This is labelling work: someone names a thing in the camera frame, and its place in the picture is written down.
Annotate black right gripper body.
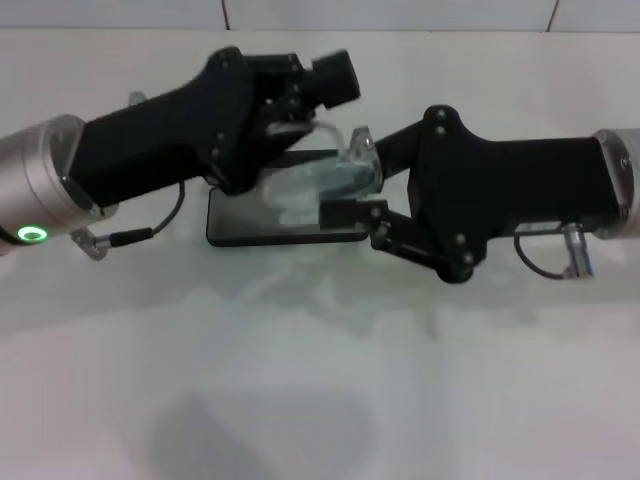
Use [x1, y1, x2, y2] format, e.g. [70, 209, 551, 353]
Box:
[407, 103, 622, 285]

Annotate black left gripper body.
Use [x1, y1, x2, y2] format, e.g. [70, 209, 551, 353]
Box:
[66, 46, 267, 210]

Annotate clear white glasses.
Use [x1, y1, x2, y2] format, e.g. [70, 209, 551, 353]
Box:
[259, 117, 385, 226]

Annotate black glasses case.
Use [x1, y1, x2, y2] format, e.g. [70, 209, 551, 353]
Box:
[207, 148, 372, 248]

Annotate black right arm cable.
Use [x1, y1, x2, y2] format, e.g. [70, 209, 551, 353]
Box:
[514, 224, 597, 280]

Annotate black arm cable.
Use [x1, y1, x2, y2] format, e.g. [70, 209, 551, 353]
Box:
[73, 179, 187, 261]
[514, 224, 597, 280]

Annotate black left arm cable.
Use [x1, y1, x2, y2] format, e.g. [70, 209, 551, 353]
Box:
[73, 179, 187, 261]

